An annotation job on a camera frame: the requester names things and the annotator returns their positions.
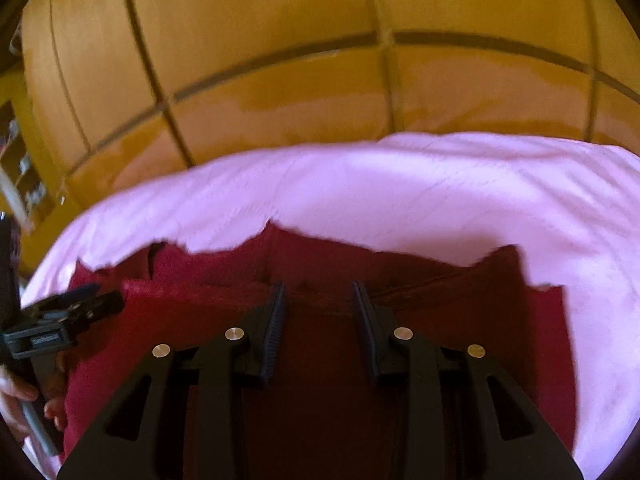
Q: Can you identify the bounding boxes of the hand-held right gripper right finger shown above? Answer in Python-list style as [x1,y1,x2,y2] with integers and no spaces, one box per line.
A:
[352,281,585,480]

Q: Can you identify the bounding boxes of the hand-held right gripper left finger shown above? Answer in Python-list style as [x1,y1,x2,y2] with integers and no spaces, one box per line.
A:
[57,281,287,480]

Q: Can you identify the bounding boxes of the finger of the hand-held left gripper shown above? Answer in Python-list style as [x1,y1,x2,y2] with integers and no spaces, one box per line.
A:
[22,283,104,319]
[30,290,126,334]

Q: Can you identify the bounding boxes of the dark red embroidered sweater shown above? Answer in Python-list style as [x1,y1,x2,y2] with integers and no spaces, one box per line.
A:
[62,222,574,480]

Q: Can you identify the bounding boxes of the person's left hand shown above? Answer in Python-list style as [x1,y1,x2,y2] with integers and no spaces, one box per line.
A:
[0,355,69,441]

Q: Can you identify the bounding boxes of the pink dotted bedspread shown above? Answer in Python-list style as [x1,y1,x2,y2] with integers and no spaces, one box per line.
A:
[20,131,640,480]

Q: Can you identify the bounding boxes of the wooden wardrobe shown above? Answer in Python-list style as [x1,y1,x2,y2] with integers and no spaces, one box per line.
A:
[19,0,640,211]

